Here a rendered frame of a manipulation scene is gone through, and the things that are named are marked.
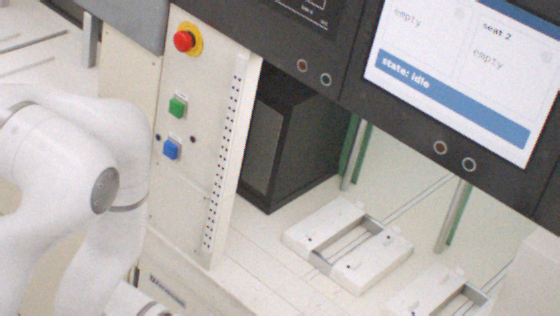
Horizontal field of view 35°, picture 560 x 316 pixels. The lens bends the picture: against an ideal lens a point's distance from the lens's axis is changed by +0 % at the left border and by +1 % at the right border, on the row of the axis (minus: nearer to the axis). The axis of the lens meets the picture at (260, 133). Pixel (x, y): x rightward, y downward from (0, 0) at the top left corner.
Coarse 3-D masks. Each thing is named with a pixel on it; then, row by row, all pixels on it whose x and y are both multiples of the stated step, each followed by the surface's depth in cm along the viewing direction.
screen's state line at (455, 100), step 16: (384, 64) 134; (400, 64) 132; (400, 80) 133; (416, 80) 131; (432, 80) 129; (432, 96) 130; (448, 96) 128; (464, 96) 127; (464, 112) 128; (480, 112) 126; (496, 112) 124; (496, 128) 125; (512, 128) 123
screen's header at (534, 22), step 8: (480, 0) 120; (488, 0) 119; (496, 0) 118; (496, 8) 119; (504, 8) 118; (512, 8) 117; (520, 8) 116; (512, 16) 118; (520, 16) 117; (528, 16) 116; (536, 16) 115; (528, 24) 116; (536, 24) 116; (544, 24) 115; (552, 24) 114; (544, 32) 115; (552, 32) 115
